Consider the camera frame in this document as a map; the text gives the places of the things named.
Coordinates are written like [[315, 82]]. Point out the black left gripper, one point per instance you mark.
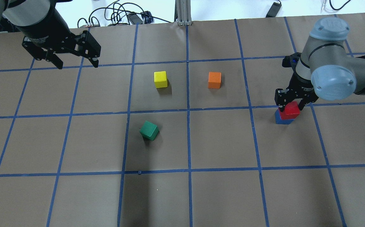
[[45, 26]]

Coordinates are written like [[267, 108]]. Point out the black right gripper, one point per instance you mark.
[[303, 84]]

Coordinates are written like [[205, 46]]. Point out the red wooden block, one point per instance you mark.
[[290, 112]]

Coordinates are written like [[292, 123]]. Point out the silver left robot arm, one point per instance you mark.
[[42, 13]]

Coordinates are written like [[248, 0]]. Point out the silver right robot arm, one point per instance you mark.
[[323, 70]]

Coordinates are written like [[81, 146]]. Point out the blue wooden block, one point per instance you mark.
[[280, 121]]

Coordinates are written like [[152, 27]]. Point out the orange wooden block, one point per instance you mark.
[[214, 80]]

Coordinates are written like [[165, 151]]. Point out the yellow wooden block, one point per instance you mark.
[[160, 79]]

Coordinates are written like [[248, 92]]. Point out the green wooden block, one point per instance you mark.
[[149, 130]]

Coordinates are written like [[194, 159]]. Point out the black power adapter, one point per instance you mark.
[[274, 10]]

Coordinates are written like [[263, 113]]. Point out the aluminium frame post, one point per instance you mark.
[[182, 12]]

